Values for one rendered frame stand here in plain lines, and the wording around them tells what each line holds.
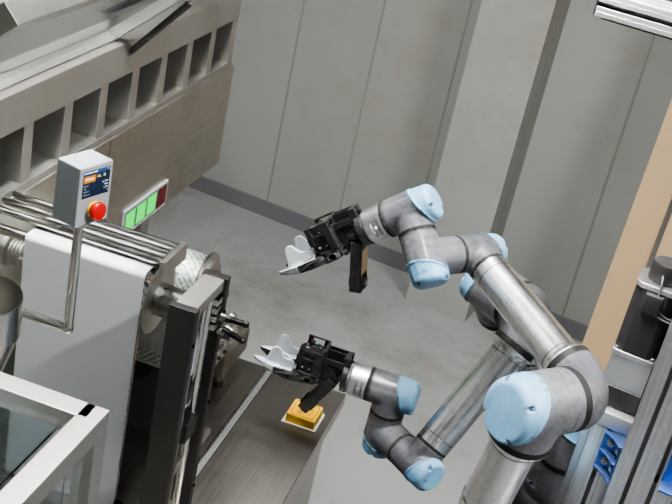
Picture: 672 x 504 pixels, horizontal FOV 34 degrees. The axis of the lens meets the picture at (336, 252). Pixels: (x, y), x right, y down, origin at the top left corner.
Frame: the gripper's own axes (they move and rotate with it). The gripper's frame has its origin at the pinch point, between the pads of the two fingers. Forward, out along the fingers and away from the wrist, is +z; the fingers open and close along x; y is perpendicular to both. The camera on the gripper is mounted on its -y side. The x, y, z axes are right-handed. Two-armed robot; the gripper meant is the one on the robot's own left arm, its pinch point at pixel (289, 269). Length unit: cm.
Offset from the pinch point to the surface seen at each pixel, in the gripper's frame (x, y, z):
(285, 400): -19.0, -33.8, 27.8
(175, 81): -53, 44, 31
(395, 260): -291, -85, 100
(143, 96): -38, 44, 33
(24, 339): 37, 16, 37
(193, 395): 34.5, -7.0, 12.0
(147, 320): 30.6, 8.6, 15.3
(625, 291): -214, -110, -13
